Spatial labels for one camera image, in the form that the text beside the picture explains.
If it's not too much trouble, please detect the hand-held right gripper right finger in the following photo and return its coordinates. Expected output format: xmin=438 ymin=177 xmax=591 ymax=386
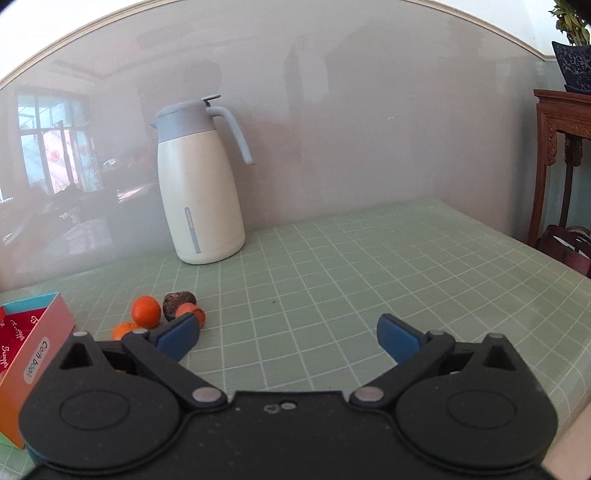
xmin=349 ymin=314 xmax=532 ymax=411

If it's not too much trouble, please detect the orange tangerine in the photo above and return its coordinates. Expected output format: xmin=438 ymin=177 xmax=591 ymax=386
xmin=175 ymin=308 xmax=205 ymax=329
xmin=131 ymin=295 xmax=162 ymax=328
xmin=112 ymin=322 xmax=146 ymax=342

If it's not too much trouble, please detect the dark wooden chair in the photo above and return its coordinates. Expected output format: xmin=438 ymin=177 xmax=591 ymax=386
xmin=536 ymin=224 xmax=591 ymax=279

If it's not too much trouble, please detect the blue white plant pot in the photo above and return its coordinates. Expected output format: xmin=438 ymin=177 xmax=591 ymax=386
xmin=551 ymin=41 xmax=591 ymax=95

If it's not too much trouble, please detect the red cardboard box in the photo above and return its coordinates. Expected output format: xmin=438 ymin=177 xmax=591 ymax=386
xmin=0 ymin=292 xmax=77 ymax=449

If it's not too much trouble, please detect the green potted plant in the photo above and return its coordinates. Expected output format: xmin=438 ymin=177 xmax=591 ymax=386
xmin=551 ymin=0 xmax=591 ymax=47

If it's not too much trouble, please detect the cream thermos jug grey lid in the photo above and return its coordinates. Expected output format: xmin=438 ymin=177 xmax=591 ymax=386
xmin=148 ymin=93 xmax=256 ymax=265

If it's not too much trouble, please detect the green checked tablecloth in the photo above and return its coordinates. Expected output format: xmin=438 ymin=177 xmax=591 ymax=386
xmin=0 ymin=198 xmax=591 ymax=462

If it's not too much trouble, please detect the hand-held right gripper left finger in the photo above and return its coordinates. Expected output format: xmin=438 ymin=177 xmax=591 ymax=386
xmin=58 ymin=314 xmax=227 ymax=413

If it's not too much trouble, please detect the brown wrinkled passion fruit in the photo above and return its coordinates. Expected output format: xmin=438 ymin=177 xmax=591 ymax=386
xmin=163 ymin=291 xmax=198 ymax=321

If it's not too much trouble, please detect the carved wooden stand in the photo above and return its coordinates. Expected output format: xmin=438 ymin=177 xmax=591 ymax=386
xmin=529 ymin=89 xmax=591 ymax=250

